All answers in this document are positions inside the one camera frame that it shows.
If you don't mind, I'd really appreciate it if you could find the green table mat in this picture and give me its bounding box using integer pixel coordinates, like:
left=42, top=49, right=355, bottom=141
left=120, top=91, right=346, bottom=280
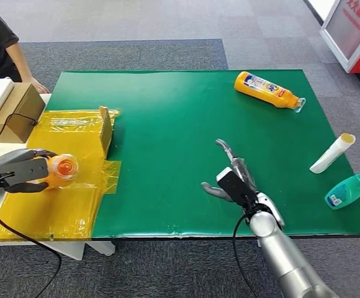
left=45, top=70, right=360, bottom=240

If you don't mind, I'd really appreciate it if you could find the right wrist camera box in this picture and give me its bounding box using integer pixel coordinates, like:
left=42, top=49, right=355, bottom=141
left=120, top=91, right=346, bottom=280
left=216, top=166, right=258, bottom=209

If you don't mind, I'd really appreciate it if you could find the white tube bottle yellow end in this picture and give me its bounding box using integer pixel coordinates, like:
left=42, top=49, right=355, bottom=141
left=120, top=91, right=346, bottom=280
left=309, top=133, right=356, bottom=174

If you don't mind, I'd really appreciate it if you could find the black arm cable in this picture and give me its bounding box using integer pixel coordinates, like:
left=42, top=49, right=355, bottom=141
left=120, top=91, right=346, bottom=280
left=232, top=205, right=260, bottom=298
left=0, top=173, right=63, bottom=298

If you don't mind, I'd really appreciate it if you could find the thin black device cable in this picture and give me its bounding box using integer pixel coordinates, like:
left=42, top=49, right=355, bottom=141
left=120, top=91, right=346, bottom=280
left=0, top=113, right=39, bottom=159

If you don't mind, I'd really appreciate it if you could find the brown cardboard box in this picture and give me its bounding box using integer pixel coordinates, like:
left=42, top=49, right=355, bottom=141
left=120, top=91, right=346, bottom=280
left=0, top=82, right=46, bottom=144

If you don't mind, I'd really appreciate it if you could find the teal plastic bottle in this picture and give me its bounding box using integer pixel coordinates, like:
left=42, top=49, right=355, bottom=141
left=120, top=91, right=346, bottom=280
left=324, top=173, right=360, bottom=210

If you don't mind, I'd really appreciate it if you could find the yellow film covered cardboard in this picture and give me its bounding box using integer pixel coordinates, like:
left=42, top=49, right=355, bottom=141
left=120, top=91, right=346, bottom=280
left=0, top=106, right=122, bottom=243

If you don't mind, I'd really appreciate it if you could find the orange bottle with clear cap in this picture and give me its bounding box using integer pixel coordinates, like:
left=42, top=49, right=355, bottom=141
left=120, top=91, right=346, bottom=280
left=30, top=153, right=79, bottom=191
left=234, top=71, right=306, bottom=114

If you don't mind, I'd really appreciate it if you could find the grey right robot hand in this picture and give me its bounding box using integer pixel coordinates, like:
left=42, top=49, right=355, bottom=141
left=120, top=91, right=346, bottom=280
left=201, top=138, right=258, bottom=203

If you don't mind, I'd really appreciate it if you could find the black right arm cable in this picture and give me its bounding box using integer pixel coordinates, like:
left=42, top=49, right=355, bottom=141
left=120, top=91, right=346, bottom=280
left=232, top=205, right=260, bottom=298

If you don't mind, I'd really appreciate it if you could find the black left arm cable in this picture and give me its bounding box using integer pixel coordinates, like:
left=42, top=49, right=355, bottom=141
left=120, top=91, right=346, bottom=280
left=0, top=173, right=63, bottom=298

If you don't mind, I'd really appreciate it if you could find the red and white sign cabinet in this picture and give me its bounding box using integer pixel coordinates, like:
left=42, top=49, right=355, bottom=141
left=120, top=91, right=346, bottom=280
left=320, top=0, right=360, bottom=74

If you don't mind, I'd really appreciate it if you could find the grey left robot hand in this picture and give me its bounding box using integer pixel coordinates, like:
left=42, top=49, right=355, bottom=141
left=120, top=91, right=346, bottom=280
left=0, top=148, right=58, bottom=194

